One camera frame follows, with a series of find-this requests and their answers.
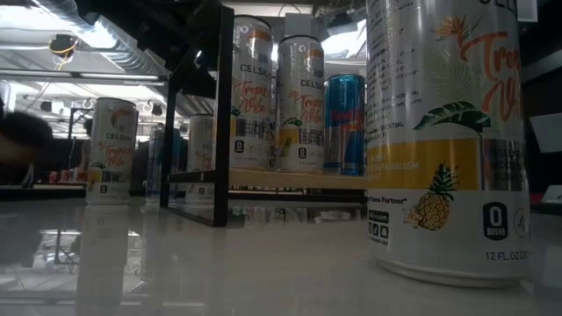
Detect Celsius Tropical Vibe can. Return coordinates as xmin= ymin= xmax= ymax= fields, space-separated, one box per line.
xmin=365 ymin=0 xmax=532 ymax=289
xmin=187 ymin=112 xmax=217 ymax=205
xmin=275 ymin=34 xmax=327 ymax=173
xmin=85 ymin=97 xmax=140 ymax=206
xmin=227 ymin=13 xmax=277 ymax=171

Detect Red Bull can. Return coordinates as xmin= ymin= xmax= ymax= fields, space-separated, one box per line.
xmin=323 ymin=73 xmax=367 ymax=176
xmin=147 ymin=126 xmax=189 ymax=198

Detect ceiling light bar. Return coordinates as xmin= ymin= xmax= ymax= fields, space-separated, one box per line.
xmin=0 ymin=69 xmax=170 ymax=84

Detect black yellow ceiling device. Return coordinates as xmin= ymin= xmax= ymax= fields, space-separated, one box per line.
xmin=47 ymin=32 xmax=80 ymax=61

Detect person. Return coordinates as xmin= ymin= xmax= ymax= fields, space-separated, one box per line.
xmin=0 ymin=100 xmax=56 ymax=185

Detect wooden shelf with black frame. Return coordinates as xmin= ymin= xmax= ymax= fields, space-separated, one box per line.
xmin=158 ymin=4 xmax=369 ymax=228

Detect silver ceiling duct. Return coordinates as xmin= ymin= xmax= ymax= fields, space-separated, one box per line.
xmin=25 ymin=0 xmax=172 ymax=78

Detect black aluminium table frame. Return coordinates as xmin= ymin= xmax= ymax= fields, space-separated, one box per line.
xmin=0 ymin=183 xmax=368 ymax=205

